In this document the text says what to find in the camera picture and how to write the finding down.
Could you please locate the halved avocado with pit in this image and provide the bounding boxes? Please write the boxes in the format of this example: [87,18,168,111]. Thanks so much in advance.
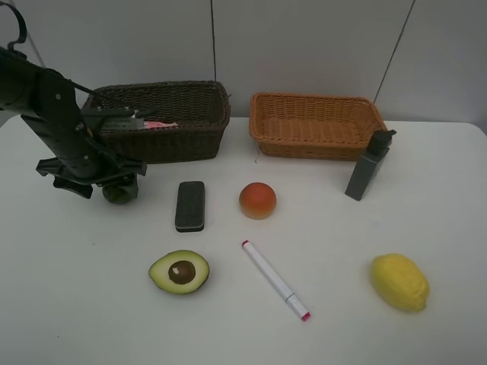
[148,250,210,294]

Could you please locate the orange wicker basket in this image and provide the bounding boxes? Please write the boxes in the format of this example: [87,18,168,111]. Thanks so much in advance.
[249,92,387,161]

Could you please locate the dark grey pump bottle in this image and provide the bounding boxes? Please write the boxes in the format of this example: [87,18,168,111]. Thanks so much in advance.
[345,130,396,201]

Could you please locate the black cable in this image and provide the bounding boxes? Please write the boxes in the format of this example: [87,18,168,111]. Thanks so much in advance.
[0,2,28,52]

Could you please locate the white marker pink caps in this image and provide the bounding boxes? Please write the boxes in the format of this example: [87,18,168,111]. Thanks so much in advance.
[241,240,311,322]

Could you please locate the dark brown wicker basket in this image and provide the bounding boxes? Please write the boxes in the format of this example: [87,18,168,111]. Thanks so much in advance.
[83,81,231,164]

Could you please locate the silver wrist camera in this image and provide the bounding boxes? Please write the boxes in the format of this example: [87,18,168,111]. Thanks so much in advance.
[81,107,156,132]

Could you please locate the pink bottle white cap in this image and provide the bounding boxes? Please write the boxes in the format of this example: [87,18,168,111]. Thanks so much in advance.
[144,120,179,129]

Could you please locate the black whiteboard eraser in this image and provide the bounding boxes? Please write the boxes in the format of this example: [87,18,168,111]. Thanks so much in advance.
[174,181,205,233]

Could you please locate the orange red peach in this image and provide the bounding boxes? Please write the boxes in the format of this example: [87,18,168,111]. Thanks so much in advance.
[239,182,277,220]

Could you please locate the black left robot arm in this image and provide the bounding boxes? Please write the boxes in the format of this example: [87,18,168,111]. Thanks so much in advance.
[1,49,147,205]

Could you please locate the green lime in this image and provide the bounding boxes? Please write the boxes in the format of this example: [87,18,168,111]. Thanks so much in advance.
[102,185,138,205]

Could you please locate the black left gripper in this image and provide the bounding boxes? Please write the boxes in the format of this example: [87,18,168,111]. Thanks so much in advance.
[36,129,147,199]

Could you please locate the yellow lemon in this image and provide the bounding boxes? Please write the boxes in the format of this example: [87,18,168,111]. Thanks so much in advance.
[371,253,430,313]

